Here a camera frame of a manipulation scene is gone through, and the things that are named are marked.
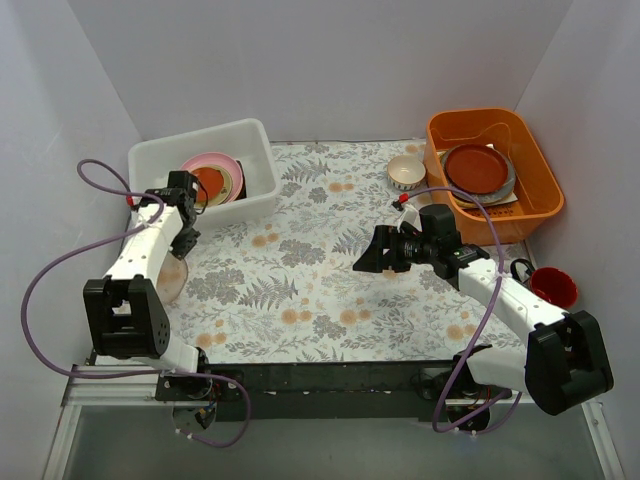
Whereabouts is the pink round plate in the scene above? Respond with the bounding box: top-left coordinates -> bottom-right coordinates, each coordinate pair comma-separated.
181,152 -> 242,203

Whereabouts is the red black skull mug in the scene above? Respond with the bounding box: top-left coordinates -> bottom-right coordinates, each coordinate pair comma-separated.
510,258 -> 578,310

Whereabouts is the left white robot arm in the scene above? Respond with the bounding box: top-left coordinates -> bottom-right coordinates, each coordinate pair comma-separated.
83,170 -> 213,400

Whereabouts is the white ceramic bowl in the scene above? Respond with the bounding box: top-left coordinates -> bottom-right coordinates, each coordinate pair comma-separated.
386,155 -> 426,192

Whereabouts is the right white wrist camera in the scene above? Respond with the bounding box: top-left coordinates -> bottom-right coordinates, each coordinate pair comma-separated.
392,193 -> 420,230

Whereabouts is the small cream floral plate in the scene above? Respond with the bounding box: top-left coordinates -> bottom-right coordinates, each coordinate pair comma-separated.
196,166 -> 233,207

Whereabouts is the small red round plate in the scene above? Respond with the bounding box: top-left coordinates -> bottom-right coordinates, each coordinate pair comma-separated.
192,166 -> 224,203

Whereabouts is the orange plastic bin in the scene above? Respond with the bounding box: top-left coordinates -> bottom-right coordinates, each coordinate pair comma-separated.
423,107 -> 564,244

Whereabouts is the red plate in orange bin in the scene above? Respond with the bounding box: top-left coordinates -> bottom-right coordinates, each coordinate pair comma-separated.
443,144 -> 508,194

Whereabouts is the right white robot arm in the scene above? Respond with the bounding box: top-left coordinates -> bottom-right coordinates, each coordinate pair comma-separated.
353,204 -> 614,415

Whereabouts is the floral patterned table mat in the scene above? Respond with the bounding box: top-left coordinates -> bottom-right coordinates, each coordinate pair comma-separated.
164,140 -> 524,363

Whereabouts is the yellow plate in orange bin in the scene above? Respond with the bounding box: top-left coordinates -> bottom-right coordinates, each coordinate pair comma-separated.
452,193 -> 511,209

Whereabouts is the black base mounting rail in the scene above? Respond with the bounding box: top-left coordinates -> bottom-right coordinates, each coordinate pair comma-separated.
154,359 -> 516,426

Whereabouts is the white plastic bin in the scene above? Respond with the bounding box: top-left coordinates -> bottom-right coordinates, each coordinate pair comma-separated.
128,118 -> 281,232

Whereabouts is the clear glass floral plate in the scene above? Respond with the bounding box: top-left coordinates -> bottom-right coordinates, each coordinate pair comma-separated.
156,253 -> 189,305

